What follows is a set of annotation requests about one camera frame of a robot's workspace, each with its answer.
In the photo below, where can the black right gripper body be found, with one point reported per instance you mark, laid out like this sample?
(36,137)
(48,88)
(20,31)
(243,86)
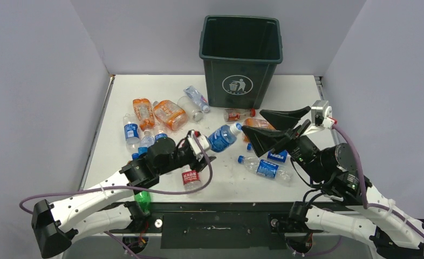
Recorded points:
(299,148)

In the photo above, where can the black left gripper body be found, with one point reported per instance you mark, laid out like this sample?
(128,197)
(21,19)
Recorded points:
(183,157)

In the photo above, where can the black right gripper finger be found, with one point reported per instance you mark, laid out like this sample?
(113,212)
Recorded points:
(284,120)
(265,140)

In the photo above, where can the blue label bottle front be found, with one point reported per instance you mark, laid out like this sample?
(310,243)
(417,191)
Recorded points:
(224,137)

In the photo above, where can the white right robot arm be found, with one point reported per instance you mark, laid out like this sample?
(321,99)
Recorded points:
(336,172)

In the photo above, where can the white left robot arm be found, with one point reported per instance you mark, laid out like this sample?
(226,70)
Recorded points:
(56,225)

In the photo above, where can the dark green plastic trash bin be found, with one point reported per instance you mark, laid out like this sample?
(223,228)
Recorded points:
(240,55)

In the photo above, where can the crushed orange bottle right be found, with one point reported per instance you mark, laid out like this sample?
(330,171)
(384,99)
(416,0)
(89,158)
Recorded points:
(261,123)

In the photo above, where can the crushed orange bottle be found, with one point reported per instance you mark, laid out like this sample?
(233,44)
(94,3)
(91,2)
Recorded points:
(171,114)
(144,113)
(261,123)

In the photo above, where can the Pepsi bottle blue label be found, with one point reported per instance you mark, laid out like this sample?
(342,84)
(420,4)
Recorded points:
(271,157)

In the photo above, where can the red label bottle front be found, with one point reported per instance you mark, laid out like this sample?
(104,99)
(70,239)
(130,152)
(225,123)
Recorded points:
(190,178)

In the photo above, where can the clear bottle blue label right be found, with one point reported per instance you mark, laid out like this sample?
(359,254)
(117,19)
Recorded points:
(266,169)

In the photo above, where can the blue label bottle under gripper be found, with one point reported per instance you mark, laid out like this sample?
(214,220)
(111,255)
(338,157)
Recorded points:
(160,132)

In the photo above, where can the light blue water bottle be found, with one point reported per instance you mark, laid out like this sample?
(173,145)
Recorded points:
(147,141)

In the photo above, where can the small brown red-capped bottle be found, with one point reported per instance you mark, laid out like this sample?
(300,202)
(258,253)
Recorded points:
(235,114)

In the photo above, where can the crushed orange bottle middle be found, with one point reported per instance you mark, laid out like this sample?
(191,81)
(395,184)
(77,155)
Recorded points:
(171,114)

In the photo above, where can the blue label bottle far left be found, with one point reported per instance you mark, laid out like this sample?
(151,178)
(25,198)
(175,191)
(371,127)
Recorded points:
(132,138)

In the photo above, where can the green plastic bottle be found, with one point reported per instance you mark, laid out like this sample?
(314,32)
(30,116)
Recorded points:
(144,200)

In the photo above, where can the crushed orange bottle far left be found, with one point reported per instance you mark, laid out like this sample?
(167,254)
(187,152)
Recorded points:
(144,113)

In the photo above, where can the crushed clear bottle white cap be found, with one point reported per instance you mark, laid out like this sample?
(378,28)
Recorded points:
(197,98)

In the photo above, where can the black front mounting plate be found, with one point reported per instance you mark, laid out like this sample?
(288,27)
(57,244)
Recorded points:
(238,225)

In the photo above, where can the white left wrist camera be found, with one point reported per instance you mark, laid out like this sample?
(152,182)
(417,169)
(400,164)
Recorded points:
(199,144)

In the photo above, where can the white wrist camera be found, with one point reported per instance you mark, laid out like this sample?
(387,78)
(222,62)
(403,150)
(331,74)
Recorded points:
(199,144)
(321,114)

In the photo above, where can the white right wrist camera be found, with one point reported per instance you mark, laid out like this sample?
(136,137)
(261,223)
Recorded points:
(321,114)

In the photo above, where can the aluminium rail frame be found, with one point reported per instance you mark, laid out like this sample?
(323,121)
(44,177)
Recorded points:
(346,160)

